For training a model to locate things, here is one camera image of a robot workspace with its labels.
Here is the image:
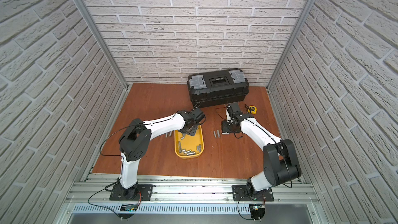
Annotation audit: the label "yellow plastic tray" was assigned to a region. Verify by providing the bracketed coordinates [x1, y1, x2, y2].
[174, 125, 205, 159]

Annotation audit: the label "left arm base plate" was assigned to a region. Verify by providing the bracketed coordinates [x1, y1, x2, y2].
[109, 184, 153, 201]

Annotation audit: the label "black plastic toolbox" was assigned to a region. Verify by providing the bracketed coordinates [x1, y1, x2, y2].
[187, 68, 249, 108]

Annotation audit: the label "silver sockets in tray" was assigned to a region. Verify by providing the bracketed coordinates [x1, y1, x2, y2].
[178, 133, 203, 156]

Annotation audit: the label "green circuit board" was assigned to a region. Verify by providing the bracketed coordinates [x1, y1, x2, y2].
[120, 204, 139, 212]
[249, 204, 266, 221]

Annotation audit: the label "right green circuit board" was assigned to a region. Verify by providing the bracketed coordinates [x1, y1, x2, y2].
[249, 204, 266, 221]

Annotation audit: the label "yellow tape measure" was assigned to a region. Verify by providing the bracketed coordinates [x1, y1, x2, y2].
[245, 104, 257, 115]

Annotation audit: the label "left green circuit board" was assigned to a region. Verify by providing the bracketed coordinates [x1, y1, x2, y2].
[120, 204, 139, 212]

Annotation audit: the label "aluminium rail frame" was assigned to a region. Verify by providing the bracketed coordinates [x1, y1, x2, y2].
[55, 174, 327, 224]

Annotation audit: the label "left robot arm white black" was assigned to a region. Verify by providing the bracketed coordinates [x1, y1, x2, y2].
[117, 108, 205, 200]

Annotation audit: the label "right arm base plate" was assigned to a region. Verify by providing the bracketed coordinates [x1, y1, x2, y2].
[232, 185, 274, 202]

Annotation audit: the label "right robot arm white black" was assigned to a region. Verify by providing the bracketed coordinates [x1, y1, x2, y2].
[222, 102, 302, 199]

